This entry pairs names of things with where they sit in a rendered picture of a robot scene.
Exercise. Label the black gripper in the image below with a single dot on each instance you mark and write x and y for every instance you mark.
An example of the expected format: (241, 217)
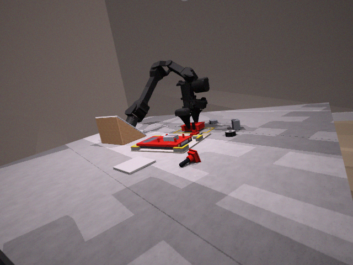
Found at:
(184, 112)

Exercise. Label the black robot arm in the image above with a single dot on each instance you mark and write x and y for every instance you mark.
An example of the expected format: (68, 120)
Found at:
(157, 72)

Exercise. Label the white square sheet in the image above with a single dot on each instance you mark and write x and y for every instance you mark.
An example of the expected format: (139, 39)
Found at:
(133, 165)

